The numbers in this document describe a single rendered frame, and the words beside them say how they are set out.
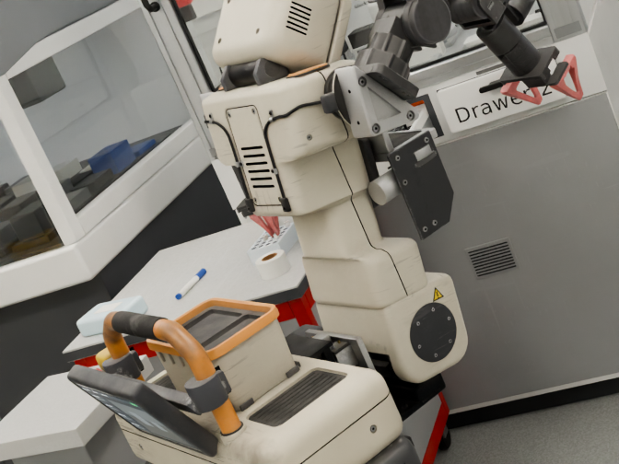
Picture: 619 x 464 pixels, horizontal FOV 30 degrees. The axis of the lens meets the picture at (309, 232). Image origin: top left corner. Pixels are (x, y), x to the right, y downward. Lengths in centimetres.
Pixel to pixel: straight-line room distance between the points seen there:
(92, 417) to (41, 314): 101
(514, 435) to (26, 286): 135
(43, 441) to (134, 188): 121
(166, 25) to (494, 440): 138
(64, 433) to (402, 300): 71
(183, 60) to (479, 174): 81
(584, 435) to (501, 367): 28
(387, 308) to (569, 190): 101
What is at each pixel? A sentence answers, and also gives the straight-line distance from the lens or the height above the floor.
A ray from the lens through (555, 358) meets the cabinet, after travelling 306.
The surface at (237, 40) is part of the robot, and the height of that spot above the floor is 131.
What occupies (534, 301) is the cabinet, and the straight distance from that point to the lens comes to 299.
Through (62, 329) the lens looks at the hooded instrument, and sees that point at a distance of 324.
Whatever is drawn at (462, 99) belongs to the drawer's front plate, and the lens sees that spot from 279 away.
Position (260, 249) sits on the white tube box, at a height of 79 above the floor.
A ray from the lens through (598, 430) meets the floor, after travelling 301.
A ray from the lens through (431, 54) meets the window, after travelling 281.
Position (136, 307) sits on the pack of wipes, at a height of 79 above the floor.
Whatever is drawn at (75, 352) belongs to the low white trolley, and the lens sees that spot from 270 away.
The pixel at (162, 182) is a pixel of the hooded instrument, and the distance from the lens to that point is 347.
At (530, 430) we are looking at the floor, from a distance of 311.
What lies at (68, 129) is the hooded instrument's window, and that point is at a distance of 318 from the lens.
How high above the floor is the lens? 150
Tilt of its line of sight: 16 degrees down
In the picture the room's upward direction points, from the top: 24 degrees counter-clockwise
